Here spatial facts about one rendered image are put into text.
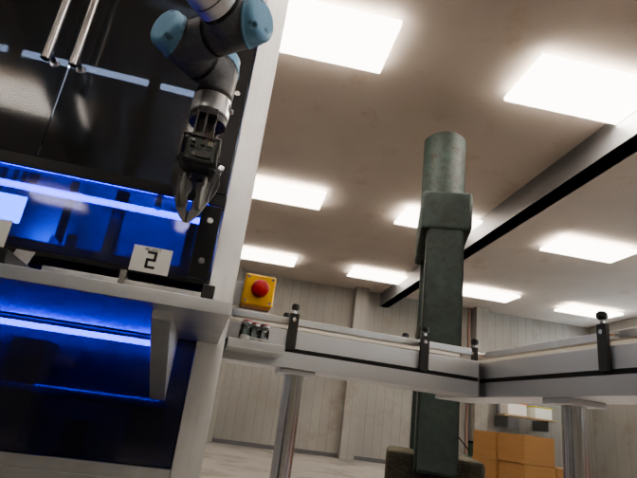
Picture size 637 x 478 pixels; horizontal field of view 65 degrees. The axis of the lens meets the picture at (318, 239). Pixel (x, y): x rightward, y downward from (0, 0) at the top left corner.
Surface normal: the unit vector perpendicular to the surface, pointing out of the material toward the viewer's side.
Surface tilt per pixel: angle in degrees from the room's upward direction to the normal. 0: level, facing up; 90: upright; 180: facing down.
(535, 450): 90
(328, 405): 90
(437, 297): 89
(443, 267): 89
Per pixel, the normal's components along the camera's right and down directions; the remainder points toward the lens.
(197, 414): 0.23, -0.30
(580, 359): -0.97, -0.19
